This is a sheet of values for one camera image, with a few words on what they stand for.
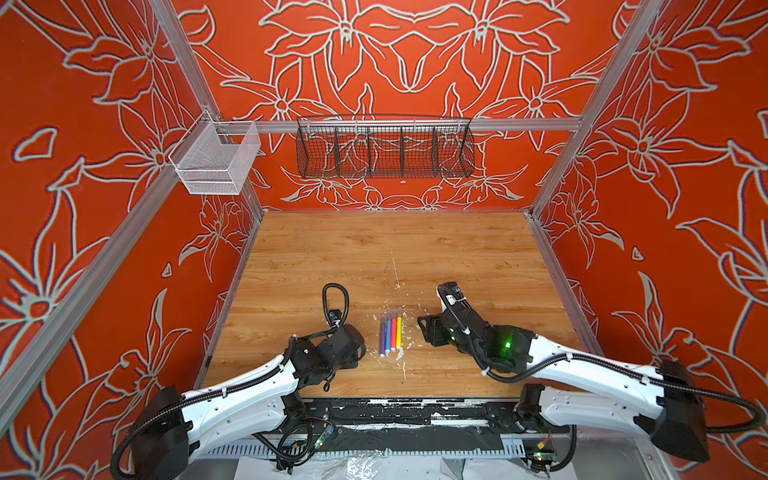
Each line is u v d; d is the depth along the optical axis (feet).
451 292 2.12
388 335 2.82
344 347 2.00
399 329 2.88
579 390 1.60
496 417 2.39
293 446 2.33
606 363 1.49
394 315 2.95
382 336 2.82
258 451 1.93
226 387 1.52
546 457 2.24
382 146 3.29
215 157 3.09
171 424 1.37
